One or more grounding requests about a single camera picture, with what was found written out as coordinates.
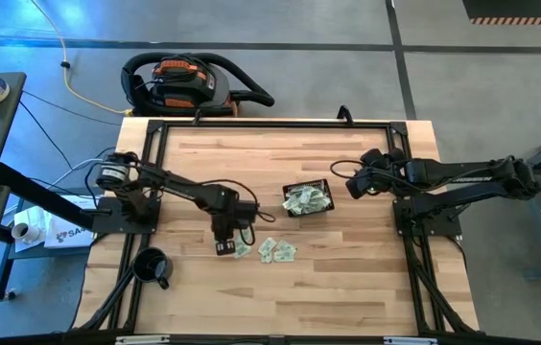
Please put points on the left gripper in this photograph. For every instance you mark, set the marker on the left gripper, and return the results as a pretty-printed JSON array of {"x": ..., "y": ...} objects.
[{"x": 225, "y": 227}]

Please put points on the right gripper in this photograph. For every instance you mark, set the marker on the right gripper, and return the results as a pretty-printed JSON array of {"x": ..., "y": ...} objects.
[{"x": 376, "y": 179}]

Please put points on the black slotted plastic basket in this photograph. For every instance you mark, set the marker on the black slotted plastic basket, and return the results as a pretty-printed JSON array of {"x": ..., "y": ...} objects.
[{"x": 306, "y": 184}]

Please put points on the green white Stevia packet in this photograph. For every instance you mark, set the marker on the green white Stevia packet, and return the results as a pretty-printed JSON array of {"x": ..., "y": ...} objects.
[
  {"x": 317, "y": 206},
  {"x": 293, "y": 203},
  {"x": 306, "y": 194},
  {"x": 247, "y": 236},
  {"x": 286, "y": 246},
  {"x": 243, "y": 251},
  {"x": 266, "y": 259},
  {"x": 321, "y": 196}
]

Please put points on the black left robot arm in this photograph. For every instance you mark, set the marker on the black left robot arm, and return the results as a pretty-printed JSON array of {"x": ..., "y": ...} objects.
[{"x": 179, "y": 187}]

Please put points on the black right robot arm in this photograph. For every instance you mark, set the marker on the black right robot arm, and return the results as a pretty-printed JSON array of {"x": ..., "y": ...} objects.
[{"x": 467, "y": 175}]

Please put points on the scattered dollar bills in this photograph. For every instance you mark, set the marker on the scattered dollar bills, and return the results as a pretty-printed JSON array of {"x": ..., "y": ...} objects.
[{"x": 267, "y": 246}]

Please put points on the scattered green flat packets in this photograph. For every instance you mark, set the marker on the scattered green flat packets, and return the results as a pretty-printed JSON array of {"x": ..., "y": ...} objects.
[{"x": 283, "y": 256}]

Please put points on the black table clamp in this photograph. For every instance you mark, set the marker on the black table clamp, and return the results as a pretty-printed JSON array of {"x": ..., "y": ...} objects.
[
  {"x": 345, "y": 113},
  {"x": 197, "y": 116}
]

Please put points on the black mug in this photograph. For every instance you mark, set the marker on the black mug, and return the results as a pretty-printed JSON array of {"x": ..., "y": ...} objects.
[{"x": 151, "y": 267}]

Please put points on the white printed paper sheet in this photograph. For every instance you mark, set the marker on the white printed paper sheet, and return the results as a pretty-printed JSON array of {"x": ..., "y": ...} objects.
[{"x": 66, "y": 235}]

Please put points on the black orange shop vacuum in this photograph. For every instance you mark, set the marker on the black orange shop vacuum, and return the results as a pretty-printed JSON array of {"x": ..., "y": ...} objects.
[{"x": 184, "y": 81}]

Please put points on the black diagonal stand bar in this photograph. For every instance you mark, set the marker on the black diagonal stand bar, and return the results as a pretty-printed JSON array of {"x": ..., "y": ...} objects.
[{"x": 40, "y": 196}]

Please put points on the white cup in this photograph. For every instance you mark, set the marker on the white cup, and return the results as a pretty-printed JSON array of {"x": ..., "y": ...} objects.
[{"x": 25, "y": 232}]

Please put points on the black hazard striped mat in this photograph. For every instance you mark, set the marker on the black hazard striped mat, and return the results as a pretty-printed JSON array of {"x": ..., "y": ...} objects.
[{"x": 520, "y": 7}]

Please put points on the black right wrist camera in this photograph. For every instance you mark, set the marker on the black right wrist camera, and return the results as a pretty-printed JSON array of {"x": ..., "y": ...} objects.
[{"x": 372, "y": 157}]

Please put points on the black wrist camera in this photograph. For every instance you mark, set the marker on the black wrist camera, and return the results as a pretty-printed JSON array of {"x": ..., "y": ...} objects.
[
  {"x": 246, "y": 212},
  {"x": 372, "y": 157}
]

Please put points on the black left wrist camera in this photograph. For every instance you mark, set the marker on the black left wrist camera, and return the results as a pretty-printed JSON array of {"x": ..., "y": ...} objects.
[{"x": 246, "y": 212}]

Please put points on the silver bracket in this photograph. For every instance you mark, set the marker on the silver bracket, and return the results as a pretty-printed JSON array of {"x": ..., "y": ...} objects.
[
  {"x": 409, "y": 341},
  {"x": 141, "y": 340}
]

